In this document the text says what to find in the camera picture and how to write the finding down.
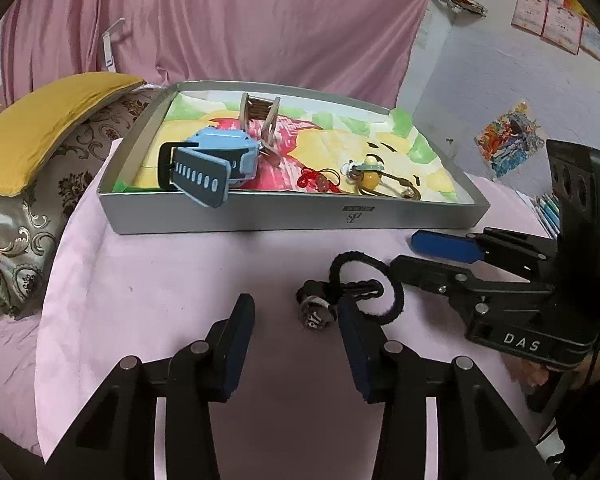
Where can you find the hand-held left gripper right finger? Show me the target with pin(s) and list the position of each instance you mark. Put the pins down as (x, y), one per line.
(352, 350)

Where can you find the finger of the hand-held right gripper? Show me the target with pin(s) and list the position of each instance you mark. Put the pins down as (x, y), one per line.
(445, 245)
(430, 272)

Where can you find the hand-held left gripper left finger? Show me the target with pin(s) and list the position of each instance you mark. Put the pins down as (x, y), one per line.
(237, 350)

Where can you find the grey shallow box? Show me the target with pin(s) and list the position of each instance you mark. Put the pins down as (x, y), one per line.
(280, 215)

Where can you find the blue smartwatch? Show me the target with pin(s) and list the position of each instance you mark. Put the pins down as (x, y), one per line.
(220, 147)

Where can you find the beige hair claw clip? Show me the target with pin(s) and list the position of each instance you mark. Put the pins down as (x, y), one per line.
(270, 120)

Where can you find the person's right hand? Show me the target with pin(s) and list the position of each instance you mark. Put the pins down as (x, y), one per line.
(530, 374)

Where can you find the stack of books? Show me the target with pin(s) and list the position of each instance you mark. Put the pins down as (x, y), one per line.
(547, 215)

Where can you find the colourful printed box liner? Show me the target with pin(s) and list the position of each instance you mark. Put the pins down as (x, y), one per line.
(330, 135)

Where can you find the brown floral pillow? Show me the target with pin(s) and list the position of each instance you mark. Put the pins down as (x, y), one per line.
(30, 240)

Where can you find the pink curtain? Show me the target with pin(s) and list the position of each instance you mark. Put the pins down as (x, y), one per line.
(255, 20)

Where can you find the yellow pillow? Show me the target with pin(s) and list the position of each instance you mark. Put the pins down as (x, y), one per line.
(45, 120)

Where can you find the white clip lamp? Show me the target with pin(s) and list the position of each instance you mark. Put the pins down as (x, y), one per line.
(110, 47)

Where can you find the colourful wall poster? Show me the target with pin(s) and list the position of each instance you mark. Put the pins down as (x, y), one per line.
(510, 140)

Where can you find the group of wall certificates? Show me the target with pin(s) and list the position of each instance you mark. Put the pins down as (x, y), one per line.
(555, 20)

